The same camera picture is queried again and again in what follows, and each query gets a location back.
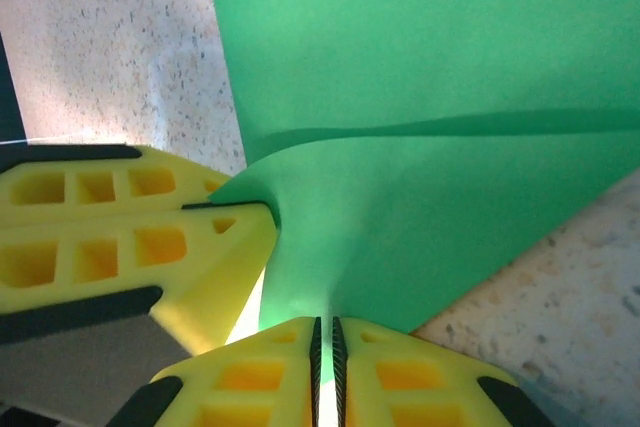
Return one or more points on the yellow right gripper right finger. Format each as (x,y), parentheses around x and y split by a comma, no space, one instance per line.
(410,382)

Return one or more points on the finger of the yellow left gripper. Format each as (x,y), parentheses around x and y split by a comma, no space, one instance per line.
(150,257)
(100,192)

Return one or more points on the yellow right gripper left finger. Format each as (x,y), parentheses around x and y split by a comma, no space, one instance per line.
(250,382)

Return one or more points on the green cloth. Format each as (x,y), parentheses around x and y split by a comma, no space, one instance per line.
(400,47)

